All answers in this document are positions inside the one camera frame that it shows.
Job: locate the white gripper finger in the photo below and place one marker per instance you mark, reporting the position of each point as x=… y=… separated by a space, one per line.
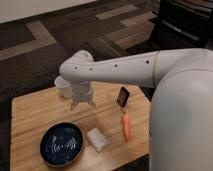
x=91 y=103
x=73 y=105

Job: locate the dark blue patterned bowl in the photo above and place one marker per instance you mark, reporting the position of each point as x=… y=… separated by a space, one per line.
x=61 y=144

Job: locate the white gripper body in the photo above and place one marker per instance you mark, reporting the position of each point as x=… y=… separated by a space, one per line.
x=81 y=92

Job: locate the black office chair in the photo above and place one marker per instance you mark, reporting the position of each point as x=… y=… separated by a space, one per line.
x=182 y=24

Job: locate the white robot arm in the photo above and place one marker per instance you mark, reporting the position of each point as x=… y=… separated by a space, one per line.
x=181 y=109

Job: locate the orange carrot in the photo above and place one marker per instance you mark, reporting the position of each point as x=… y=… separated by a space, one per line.
x=126 y=126

